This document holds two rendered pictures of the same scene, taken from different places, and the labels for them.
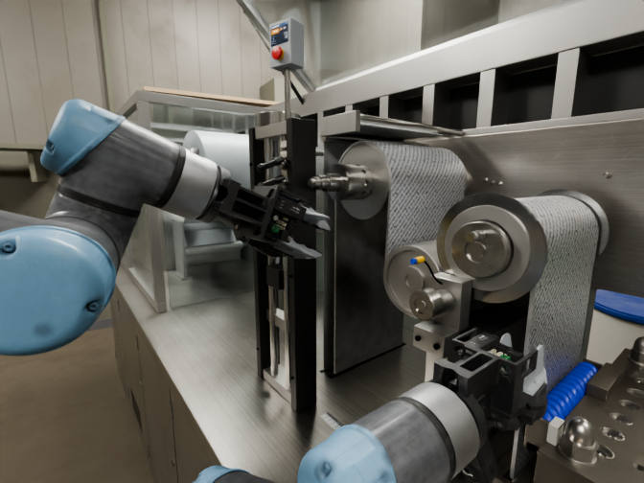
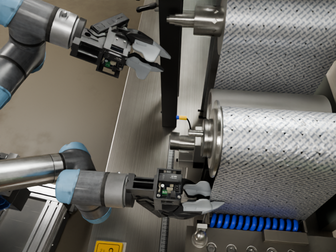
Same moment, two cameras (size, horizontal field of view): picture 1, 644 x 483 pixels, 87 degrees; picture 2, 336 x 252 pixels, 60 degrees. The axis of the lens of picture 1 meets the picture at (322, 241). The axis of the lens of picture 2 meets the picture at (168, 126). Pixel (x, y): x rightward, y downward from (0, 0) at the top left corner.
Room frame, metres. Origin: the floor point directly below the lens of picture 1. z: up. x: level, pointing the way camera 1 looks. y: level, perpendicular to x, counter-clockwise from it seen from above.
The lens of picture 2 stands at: (0.16, -0.36, 1.72)
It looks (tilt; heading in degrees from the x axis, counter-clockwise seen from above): 54 degrees down; 42
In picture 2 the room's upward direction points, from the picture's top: straight up
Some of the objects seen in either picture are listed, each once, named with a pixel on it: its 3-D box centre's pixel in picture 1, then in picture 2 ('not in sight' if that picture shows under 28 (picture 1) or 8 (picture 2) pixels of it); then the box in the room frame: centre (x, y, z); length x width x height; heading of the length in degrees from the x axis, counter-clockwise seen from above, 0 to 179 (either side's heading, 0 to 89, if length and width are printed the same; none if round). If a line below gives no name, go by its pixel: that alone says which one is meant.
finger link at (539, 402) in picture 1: (521, 399); (181, 207); (0.35, -0.23, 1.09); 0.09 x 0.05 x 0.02; 127
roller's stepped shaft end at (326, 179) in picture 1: (323, 182); (180, 19); (0.60, 0.00, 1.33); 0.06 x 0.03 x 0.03; 128
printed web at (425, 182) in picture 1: (447, 276); (260, 118); (0.63, -0.24, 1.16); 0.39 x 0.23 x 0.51; 38
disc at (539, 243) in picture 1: (485, 247); (213, 138); (0.45, -0.22, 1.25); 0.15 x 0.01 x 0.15; 38
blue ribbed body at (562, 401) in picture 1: (567, 393); (255, 223); (0.46, -0.37, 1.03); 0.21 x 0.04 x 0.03; 128
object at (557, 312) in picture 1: (559, 333); (265, 200); (0.48, -0.36, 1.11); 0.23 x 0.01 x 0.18; 128
